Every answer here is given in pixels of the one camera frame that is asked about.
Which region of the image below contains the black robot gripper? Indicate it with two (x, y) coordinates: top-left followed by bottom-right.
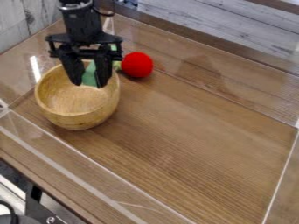
(46, 3), (123, 88)

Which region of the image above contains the green foam block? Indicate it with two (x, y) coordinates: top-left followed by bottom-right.
(82, 45), (118, 87)

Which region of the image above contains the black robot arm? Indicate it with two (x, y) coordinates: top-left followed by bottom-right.
(46, 0), (123, 88)

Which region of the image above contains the light wooden bowl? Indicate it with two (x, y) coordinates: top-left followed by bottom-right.
(34, 64), (121, 130)

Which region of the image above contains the small green cube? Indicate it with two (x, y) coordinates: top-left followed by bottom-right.
(113, 61), (122, 71)

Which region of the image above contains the red ball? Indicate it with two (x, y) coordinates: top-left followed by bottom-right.
(122, 52), (154, 78)

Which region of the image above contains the clear acrylic corner bracket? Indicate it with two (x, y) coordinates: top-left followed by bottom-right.
(102, 11), (115, 35)

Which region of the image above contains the clear acrylic tray wall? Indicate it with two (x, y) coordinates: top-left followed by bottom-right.
(0, 99), (195, 224)

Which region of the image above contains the black table leg bracket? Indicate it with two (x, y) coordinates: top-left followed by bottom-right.
(25, 184), (67, 224)

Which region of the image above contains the black cable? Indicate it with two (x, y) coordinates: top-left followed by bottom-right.
(0, 199), (22, 224)

